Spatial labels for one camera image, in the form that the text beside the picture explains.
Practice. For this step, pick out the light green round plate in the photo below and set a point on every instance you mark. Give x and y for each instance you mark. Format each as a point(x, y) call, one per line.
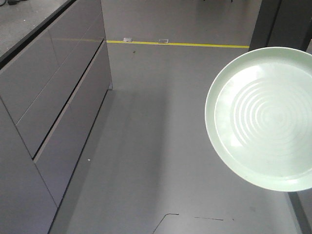
point(258, 116)

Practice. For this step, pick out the dark tall cabinet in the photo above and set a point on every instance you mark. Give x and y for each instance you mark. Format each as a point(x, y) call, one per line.
point(285, 23)

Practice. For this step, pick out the grey drawer cabinet island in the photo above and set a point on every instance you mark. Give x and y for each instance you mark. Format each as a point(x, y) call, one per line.
point(50, 95)

